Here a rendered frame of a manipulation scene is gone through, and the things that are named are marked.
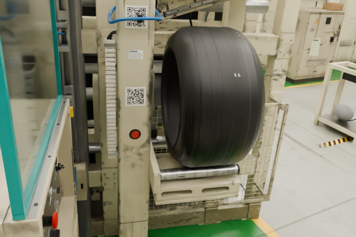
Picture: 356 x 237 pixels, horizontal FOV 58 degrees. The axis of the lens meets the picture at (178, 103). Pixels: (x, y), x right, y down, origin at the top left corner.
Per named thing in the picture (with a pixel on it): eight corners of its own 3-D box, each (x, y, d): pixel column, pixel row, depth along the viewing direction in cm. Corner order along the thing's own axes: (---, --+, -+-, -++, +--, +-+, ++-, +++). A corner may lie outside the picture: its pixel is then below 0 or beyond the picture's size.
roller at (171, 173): (158, 183, 127) (158, 173, 125) (156, 176, 131) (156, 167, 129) (239, 176, 135) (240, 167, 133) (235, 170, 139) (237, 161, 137)
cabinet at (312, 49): (294, 84, 553) (310, 10, 506) (271, 75, 600) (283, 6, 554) (329, 80, 594) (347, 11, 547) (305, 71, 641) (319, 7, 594)
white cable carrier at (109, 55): (107, 158, 128) (104, 39, 110) (107, 152, 132) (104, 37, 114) (118, 157, 129) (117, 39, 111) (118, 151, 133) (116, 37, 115)
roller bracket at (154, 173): (152, 194, 124) (153, 173, 121) (141, 144, 160) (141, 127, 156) (161, 194, 125) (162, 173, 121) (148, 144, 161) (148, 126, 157)
